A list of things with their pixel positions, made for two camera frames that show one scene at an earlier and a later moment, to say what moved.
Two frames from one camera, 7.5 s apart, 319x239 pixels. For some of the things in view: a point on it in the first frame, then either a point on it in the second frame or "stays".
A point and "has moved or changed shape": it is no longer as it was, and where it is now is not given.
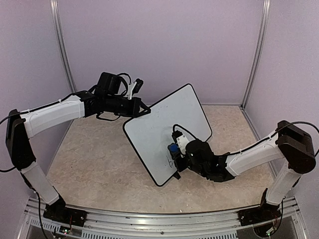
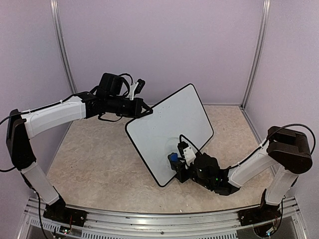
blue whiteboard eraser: x=173 y=147 has moved or changed shape
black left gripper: x=135 y=109 stays
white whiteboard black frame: x=151 y=134 stays
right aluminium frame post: x=263 y=27 stays
